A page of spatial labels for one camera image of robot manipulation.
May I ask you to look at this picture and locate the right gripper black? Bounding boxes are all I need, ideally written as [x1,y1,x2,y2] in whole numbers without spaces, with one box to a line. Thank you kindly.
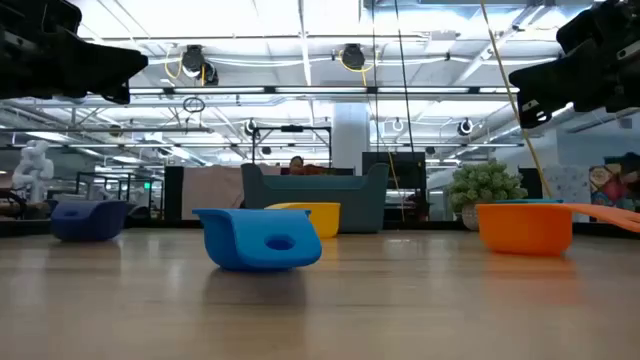
[508,0,640,130]

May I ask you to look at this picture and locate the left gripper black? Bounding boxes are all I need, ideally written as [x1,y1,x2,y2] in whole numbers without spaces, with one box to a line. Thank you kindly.
[0,0,150,105]

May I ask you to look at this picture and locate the orange measuring cup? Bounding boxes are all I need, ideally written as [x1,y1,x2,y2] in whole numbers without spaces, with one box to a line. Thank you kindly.
[476,202,640,257]

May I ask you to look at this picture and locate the bright blue measuring cup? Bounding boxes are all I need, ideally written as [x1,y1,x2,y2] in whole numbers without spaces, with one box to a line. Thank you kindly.
[192,207,324,273]

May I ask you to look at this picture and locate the yellow measuring cup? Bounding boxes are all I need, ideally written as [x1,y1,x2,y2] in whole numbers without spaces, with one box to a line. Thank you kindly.
[264,201,342,239]

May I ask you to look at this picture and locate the grey-teal plastic basket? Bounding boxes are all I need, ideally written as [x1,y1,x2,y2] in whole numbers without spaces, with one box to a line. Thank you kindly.
[240,162,390,235]

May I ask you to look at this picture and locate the black upright panel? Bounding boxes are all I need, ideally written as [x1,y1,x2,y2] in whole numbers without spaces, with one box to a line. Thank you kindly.
[163,165,185,220]
[518,167,544,201]

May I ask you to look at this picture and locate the white patterned panel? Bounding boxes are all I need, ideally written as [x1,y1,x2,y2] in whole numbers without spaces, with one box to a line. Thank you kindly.
[542,164,591,205]

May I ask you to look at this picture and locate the green plant in white pot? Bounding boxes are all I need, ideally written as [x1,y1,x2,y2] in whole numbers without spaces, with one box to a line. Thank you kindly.
[446,158,529,232]

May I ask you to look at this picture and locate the colourful patterned artwork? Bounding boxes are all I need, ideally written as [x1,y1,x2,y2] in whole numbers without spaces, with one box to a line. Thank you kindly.
[588,152,640,214]

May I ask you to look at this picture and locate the white robot figure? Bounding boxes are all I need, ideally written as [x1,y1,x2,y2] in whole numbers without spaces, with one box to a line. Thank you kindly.
[10,139,55,204]

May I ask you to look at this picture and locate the pink partition screen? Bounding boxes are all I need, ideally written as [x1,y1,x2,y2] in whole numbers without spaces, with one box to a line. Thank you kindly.
[180,164,281,220]

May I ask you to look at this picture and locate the white square column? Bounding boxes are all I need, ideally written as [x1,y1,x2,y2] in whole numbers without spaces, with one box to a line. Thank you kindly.
[332,103,371,176]

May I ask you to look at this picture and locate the person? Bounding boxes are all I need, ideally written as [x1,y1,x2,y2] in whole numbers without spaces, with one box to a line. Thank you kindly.
[288,155,329,176]

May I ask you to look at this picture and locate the long ceiling light strip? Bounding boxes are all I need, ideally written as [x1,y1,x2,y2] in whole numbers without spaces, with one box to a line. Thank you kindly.
[128,86,521,95]

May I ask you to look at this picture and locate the yellow slanted hanging cable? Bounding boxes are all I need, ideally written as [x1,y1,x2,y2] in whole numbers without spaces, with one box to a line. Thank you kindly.
[479,0,554,199]

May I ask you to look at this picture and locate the black table edge rail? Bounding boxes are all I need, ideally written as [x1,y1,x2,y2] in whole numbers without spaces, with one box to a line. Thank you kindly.
[0,218,640,239]

